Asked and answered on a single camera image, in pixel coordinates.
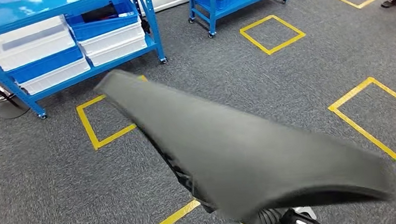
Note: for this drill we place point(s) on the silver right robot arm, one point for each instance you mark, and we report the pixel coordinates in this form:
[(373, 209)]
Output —
[(305, 212)]

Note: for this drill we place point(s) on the large white plastic bin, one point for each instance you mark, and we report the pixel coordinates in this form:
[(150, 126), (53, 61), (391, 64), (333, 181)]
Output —
[(29, 49)]

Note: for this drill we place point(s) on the clear plastic packet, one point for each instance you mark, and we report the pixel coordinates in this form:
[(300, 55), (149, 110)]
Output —
[(125, 14)]

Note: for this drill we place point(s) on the black plastic licence plate bracket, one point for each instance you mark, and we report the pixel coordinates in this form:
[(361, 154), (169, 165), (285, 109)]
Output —
[(238, 150)]

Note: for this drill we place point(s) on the blue metal shelf rack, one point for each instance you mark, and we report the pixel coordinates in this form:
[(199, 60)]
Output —
[(40, 10)]

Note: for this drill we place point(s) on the blue wheeled shelf rack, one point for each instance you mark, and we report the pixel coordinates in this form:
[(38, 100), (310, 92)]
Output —
[(213, 20)]

